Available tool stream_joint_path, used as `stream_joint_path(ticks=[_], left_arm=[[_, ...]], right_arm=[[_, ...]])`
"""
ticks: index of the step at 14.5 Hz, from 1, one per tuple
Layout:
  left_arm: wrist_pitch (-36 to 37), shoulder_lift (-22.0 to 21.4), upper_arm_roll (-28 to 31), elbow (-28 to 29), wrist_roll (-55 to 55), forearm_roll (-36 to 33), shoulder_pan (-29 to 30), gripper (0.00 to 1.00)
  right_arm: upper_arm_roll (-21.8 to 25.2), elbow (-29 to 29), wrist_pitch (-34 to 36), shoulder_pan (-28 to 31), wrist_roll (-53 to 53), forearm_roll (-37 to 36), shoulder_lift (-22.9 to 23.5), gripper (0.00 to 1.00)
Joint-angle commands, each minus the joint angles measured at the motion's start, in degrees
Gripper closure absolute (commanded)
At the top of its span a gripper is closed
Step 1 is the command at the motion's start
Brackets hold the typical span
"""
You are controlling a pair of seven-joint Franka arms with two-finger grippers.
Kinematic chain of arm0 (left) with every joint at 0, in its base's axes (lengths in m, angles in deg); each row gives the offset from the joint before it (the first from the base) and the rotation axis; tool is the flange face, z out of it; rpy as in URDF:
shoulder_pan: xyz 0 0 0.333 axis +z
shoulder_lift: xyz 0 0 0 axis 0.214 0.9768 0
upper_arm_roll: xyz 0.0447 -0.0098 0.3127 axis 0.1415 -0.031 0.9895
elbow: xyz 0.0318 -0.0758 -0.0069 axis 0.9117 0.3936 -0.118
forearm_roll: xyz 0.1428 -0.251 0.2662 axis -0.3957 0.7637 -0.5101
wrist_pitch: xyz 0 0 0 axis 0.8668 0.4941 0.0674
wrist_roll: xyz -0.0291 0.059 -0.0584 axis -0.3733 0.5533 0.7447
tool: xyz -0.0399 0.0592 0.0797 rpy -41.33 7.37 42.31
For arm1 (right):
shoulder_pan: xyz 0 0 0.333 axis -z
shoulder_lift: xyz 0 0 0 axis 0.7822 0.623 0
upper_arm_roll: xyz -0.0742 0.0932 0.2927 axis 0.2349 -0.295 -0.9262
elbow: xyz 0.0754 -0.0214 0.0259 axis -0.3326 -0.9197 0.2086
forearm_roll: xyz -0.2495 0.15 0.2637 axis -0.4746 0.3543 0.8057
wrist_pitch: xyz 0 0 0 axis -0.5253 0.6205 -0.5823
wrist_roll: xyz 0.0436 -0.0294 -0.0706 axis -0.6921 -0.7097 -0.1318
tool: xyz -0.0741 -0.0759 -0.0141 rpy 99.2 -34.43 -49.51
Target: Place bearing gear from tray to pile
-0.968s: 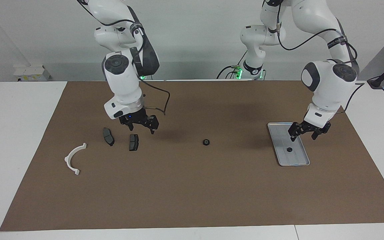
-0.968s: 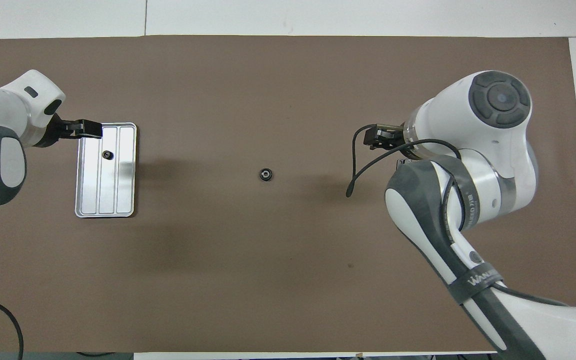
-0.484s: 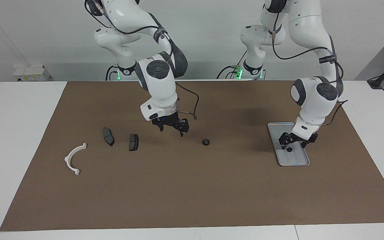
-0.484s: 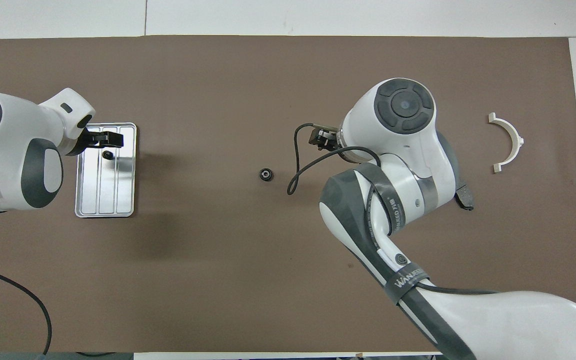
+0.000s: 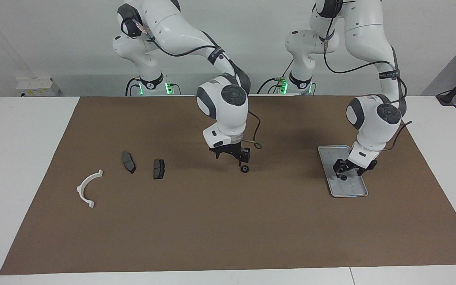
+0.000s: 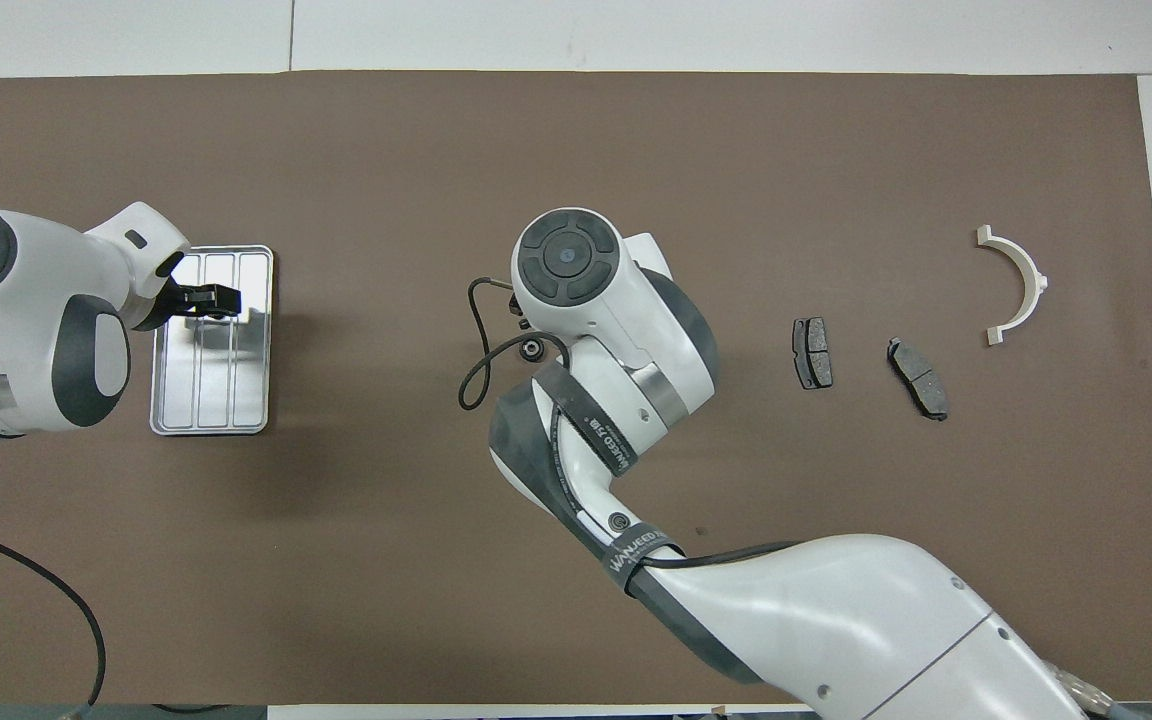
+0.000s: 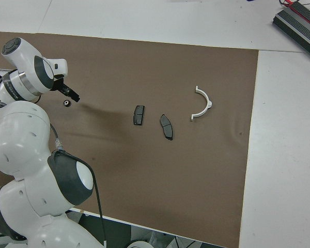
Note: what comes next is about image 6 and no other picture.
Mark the curved dark grey brake pad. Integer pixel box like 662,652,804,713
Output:
886,337,950,422

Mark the silver metal tray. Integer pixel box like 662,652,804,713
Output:
149,245,275,437

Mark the rectangular dark grey brake pad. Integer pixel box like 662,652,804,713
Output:
792,317,834,391

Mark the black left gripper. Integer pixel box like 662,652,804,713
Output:
141,255,242,333

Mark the brown table mat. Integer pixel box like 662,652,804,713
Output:
0,70,1152,706

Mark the white semicircular plastic bracket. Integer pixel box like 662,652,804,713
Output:
976,225,1049,347

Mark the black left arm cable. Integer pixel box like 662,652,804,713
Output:
0,520,108,707

